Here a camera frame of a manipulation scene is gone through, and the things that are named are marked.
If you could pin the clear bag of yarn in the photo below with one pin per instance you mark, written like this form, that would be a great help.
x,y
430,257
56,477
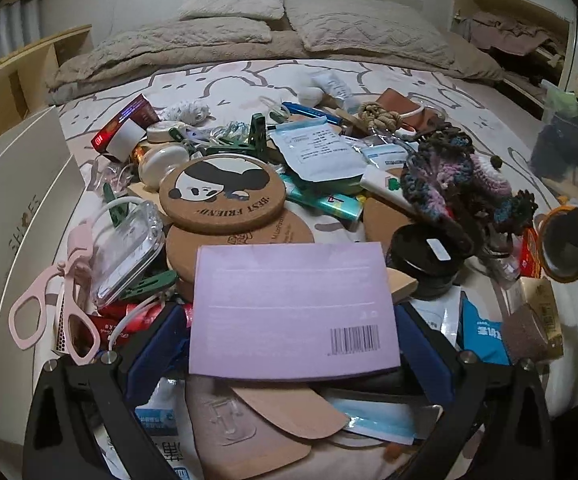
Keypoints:
x,y
569,130

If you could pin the beige embossed pouch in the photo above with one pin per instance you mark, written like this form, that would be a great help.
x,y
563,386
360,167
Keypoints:
x,y
229,440

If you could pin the blue purple crochet piece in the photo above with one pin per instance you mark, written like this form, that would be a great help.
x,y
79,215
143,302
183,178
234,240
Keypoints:
x,y
439,175

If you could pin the teal tissue packet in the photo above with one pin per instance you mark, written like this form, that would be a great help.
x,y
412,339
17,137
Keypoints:
x,y
326,201

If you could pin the red sachets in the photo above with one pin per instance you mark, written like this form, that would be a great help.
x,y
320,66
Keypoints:
x,y
129,317

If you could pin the plain cork coaster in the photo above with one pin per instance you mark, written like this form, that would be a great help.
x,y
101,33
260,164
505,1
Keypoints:
x,y
384,217

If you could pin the white round compact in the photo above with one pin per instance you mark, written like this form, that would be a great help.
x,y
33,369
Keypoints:
x,y
161,160

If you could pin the white wipes packet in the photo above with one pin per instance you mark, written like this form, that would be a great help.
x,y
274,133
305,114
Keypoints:
x,y
336,85

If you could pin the pile of clothes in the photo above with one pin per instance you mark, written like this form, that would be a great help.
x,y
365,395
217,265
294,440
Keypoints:
x,y
509,35

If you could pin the brown leather wallet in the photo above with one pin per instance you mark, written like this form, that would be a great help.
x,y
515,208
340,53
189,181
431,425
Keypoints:
x,y
401,101

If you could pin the panda cork coaster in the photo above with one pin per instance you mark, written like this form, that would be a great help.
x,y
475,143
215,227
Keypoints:
x,y
221,192

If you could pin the pink scissors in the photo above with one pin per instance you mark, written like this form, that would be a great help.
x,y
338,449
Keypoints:
x,y
54,305

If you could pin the white tube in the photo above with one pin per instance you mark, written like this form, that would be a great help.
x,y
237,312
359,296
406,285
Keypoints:
x,y
384,180

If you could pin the blue pen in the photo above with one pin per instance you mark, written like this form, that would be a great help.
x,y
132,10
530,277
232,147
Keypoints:
x,y
309,110

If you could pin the clear plastic case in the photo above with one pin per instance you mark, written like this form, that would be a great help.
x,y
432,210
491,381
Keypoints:
x,y
119,250

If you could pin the white cardboard box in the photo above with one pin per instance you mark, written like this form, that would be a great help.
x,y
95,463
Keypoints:
x,y
14,235

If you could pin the green folding clip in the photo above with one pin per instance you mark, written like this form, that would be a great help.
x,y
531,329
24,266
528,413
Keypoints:
x,y
246,137

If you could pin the wooden headboard shelf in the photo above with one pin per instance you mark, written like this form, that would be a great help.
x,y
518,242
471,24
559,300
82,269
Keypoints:
x,y
19,75

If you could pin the purple card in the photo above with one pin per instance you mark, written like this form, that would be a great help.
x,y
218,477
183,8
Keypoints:
x,y
294,310

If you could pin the white instruction packet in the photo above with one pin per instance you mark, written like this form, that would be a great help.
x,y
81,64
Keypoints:
x,y
439,317

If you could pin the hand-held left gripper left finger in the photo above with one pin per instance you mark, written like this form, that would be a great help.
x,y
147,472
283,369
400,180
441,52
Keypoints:
x,y
166,335

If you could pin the printed bed sheet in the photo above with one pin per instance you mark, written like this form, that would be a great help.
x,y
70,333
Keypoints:
x,y
484,110

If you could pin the beige carton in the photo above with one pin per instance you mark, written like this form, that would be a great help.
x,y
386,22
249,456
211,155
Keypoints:
x,y
546,300

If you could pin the small patterned tape roll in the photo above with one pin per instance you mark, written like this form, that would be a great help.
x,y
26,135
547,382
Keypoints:
x,y
159,132

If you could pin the pink white crochet piece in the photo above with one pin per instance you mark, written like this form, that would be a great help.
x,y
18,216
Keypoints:
x,y
491,175

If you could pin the green clothespin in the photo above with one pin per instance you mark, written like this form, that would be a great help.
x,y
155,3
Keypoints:
x,y
154,282

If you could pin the clear glass jar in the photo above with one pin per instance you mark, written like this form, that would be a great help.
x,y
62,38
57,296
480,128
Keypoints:
x,y
501,260

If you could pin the face mask packet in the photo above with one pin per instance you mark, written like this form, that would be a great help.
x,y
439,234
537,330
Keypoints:
x,y
386,155

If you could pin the white zip pouch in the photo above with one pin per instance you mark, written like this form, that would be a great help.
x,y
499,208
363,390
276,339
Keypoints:
x,y
314,152

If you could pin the orange tape roll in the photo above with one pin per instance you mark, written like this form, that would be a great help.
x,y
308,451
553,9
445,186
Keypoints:
x,y
564,260

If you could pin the black round jar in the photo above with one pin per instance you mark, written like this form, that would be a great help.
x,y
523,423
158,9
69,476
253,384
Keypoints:
x,y
429,255

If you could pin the white tape roll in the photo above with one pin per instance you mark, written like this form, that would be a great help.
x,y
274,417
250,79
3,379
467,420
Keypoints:
x,y
124,139

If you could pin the white blue printed packet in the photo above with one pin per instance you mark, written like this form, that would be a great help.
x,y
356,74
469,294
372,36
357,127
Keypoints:
x,y
159,425

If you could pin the large beige pillow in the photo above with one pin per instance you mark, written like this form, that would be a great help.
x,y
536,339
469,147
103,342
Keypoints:
x,y
369,25

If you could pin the red box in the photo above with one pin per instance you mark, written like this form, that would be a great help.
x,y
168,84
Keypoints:
x,y
121,117

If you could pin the tan leather piece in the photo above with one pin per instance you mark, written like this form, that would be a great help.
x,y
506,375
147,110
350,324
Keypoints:
x,y
289,407

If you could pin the beige blanket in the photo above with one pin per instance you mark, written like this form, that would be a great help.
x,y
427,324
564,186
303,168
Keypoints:
x,y
169,45

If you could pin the white plush toy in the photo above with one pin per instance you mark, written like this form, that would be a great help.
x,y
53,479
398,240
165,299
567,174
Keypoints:
x,y
314,87

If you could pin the blue face mask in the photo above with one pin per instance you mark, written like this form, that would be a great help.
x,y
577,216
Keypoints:
x,y
379,422

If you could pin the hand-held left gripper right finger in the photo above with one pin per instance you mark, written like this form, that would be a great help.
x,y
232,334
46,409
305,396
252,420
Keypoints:
x,y
431,360

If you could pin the wooden wedge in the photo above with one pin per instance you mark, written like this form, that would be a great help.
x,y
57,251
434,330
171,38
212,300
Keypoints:
x,y
400,285

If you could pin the small red packet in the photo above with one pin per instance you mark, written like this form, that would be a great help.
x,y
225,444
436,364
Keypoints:
x,y
531,255

